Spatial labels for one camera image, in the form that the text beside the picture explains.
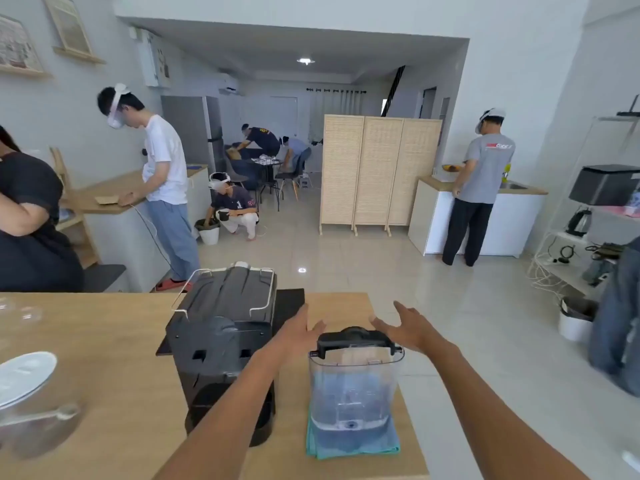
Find person's right hand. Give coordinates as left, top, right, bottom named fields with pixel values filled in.
left=370, top=301, right=447, bottom=357

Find person's left hand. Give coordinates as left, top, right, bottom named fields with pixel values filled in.
left=271, top=303, right=327, bottom=364

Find clear plastic water tank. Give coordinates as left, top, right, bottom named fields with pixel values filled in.
left=307, top=326, right=405, bottom=443

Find black espresso machine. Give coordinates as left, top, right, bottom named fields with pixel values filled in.
left=165, top=261, right=279, bottom=448

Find person's right forearm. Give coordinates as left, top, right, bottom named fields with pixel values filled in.
left=422, top=339, right=593, bottom=480

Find person's left forearm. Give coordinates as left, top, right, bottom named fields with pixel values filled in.
left=152, top=344, right=297, bottom=480

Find black rubber bar mat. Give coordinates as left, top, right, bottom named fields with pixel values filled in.
left=155, top=288, right=306, bottom=357

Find blue cloth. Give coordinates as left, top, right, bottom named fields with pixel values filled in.
left=305, top=409, right=401, bottom=461

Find white bucket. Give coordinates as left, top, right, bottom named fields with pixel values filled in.
left=195, top=219, right=221, bottom=246

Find white metal shelf rack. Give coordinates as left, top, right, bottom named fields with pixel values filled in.
left=529, top=113, right=640, bottom=301

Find black chair with wooden legs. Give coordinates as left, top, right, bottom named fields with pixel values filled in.
left=273, top=157, right=307, bottom=201

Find white waste bin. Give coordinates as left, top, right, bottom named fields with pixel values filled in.
left=557, top=296, right=600, bottom=345

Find bamboo folding screen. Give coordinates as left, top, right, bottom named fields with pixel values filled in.
left=319, top=113, right=444, bottom=237

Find black round table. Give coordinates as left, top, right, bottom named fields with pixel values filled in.
left=249, top=157, right=282, bottom=211

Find black electric kettle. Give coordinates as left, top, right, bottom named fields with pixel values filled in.
left=565, top=208, right=594, bottom=239

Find white cabinet with wooden top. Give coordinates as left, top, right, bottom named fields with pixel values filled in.
left=75, top=164, right=211, bottom=293

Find blue jeans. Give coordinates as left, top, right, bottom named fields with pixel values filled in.
left=587, top=249, right=640, bottom=397

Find white headset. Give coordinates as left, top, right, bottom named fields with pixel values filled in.
left=474, top=108, right=507, bottom=135
left=107, top=83, right=132, bottom=130

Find grey refrigerator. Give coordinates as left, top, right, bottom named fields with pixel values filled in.
left=161, top=95, right=227, bottom=175

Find grey curtains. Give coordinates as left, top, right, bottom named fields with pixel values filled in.
left=307, top=87, right=369, bottom=171

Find clear plastic scoop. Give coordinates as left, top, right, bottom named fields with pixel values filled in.
left=0, top=403, right=81, bottom=429

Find group of clear glass cups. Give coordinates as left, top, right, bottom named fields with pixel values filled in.
left=0, top=296, right=45, bottom=328

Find glass jar with white lid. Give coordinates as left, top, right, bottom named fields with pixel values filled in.
left=0, top=351, right=83, bottom=461

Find wooden ladder shelf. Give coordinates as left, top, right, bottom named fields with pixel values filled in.
left=48, top=146, right=101, bottom=270

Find white headset cable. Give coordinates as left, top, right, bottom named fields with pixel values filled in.
left=130, top=204, right=189, bottom=283

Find framed wall picture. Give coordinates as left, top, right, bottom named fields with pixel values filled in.
left=0, top=13, right=52, bottom=79
left=41, top=0, right=107, bottom=65

